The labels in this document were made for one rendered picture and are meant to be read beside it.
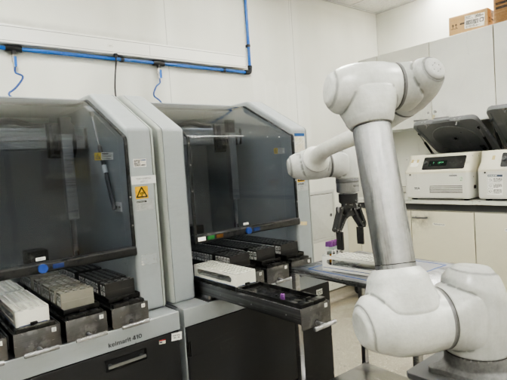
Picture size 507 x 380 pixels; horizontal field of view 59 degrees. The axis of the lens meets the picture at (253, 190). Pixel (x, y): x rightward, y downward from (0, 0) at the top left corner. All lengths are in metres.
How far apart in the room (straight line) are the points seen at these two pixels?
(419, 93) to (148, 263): 1.13
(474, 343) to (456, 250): 2.58
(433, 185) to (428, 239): 0.43
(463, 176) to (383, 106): 2.52
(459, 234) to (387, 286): 2.65
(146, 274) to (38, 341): 0.44
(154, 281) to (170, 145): 0.54
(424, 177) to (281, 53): 1.53
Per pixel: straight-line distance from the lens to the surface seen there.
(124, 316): 1.70
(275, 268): 2.06
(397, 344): 1.14
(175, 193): 1.84
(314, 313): 1.52
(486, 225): 3.67
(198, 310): 1.84
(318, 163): 1.67
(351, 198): 1.79
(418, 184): 3.89
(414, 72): 1.29
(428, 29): 4.65
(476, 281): 1.23
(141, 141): 1.78
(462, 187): 3.70
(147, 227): 1.78
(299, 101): 3.93
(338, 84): 1.21
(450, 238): 3.81
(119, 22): 3.12
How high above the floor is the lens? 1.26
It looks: 3 degrees down
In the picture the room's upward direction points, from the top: 4 degrees counter-clockwise
